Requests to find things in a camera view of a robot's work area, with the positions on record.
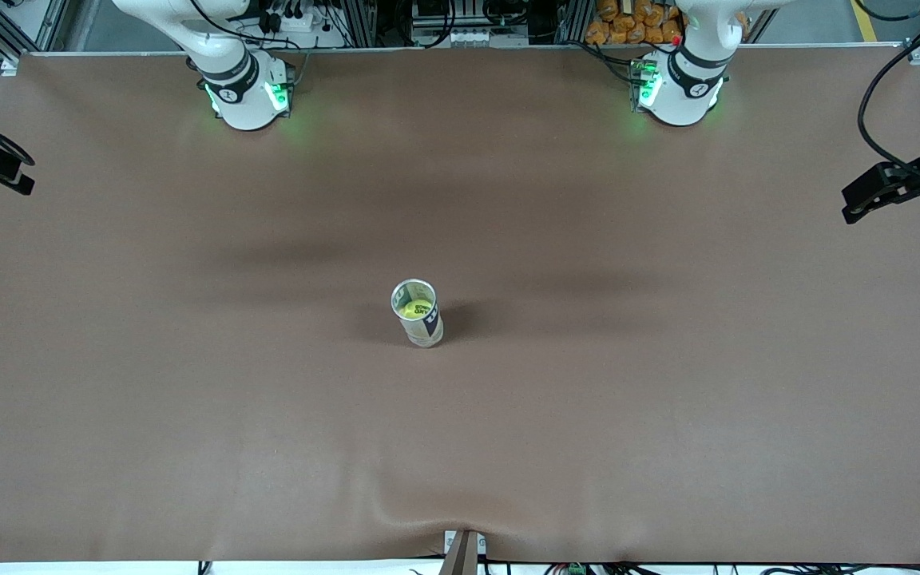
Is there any Wilson tennis ball can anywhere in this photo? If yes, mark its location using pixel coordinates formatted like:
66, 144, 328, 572
391, 278, 445, 349

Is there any orange bag pile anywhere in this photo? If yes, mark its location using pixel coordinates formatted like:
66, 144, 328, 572
585, 0, 684, 46

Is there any white power strip with plugs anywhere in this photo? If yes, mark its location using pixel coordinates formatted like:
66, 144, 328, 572
256, 0, 325, 37

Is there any brown table cover mat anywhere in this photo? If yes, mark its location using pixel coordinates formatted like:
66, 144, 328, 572
0, 46, 920, 565

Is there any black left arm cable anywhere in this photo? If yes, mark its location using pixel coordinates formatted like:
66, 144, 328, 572
858, 0, 920, 194

